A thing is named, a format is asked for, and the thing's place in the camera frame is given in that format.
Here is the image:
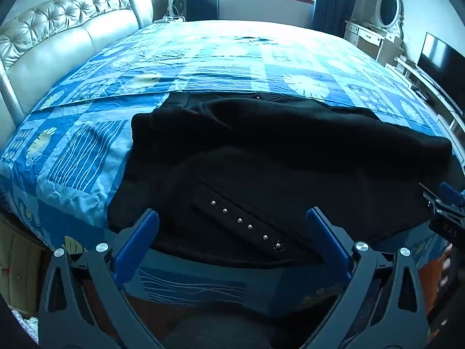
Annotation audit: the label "white television stand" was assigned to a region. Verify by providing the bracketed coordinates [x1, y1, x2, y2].
[384, 56, 465, 142]

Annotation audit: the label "white desk fan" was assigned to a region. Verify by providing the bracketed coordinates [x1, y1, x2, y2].
[164, 0, 187, 22]

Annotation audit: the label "beige bedside cabinet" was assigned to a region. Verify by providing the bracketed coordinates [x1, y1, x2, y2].
[0, 222, 41, 318]

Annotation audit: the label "beige tufted leather headboard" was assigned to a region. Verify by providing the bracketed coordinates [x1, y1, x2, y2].
[0, 0, 154, 129]

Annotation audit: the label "black pants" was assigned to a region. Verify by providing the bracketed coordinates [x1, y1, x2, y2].
[108, 92, 453, 269]

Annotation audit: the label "black flat television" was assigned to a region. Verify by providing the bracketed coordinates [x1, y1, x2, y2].
[417, 32, 465, 99]

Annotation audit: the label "oval white framed mirror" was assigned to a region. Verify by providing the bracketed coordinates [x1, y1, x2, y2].
[370, 0, 405, 39]

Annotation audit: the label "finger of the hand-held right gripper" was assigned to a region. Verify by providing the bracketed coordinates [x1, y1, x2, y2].
[419, 181, 465, 212]

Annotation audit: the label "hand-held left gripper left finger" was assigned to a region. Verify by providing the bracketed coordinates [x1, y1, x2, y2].
[38, 209, 166, 349]

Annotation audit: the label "blue patterned bedspread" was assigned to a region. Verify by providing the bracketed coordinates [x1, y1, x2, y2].
[0, 19, 459, 317]

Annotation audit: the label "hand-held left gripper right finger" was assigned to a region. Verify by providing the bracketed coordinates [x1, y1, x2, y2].
[305, 207, 430, 349]

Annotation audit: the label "white dressing table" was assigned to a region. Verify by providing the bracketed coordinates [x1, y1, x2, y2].
[343, 19, 405, 63]

